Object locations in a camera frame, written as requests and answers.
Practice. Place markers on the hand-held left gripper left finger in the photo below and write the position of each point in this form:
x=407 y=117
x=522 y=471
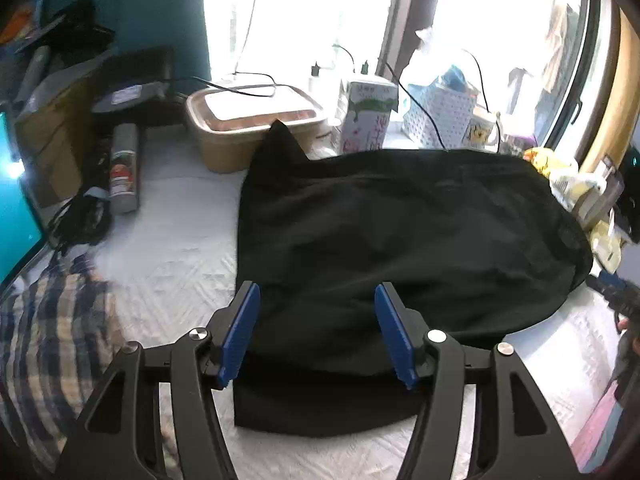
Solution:
x=241 y=330

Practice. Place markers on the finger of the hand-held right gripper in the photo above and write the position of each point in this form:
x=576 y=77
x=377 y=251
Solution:
x=612 y=285

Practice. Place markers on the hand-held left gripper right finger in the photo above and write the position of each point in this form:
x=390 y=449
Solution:
x=396 y=330

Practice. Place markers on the black pants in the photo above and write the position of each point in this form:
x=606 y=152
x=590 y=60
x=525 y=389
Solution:
x=400 y=240

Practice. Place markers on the pile of yellow packets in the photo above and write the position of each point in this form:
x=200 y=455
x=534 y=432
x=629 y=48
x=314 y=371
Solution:
x=565 y=180

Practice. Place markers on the plaid cloth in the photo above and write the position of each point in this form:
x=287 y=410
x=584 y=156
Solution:
x=52 y=360

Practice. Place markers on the grey spray can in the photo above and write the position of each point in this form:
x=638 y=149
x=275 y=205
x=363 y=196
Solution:
x=124 y=167

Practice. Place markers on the yellow print mug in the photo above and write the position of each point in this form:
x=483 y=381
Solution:
x=479 y=132

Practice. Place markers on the brown food container with lid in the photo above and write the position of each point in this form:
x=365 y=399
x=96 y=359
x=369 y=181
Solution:
x=250 y=120

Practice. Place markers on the white carton with green print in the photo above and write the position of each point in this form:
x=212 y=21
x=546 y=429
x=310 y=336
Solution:
x=365 y=115

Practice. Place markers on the white perforated basket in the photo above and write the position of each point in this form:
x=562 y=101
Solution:
x=437 y=112

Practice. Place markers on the laptop screen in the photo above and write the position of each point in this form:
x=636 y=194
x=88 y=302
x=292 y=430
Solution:
x=15 y=200

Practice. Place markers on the black round device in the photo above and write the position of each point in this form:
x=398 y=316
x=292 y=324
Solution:
x=132 y=85

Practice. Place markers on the cardboard box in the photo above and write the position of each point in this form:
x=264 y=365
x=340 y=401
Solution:
x=47 y=130

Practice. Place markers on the teal curtain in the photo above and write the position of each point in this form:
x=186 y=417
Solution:
x=135 y=15

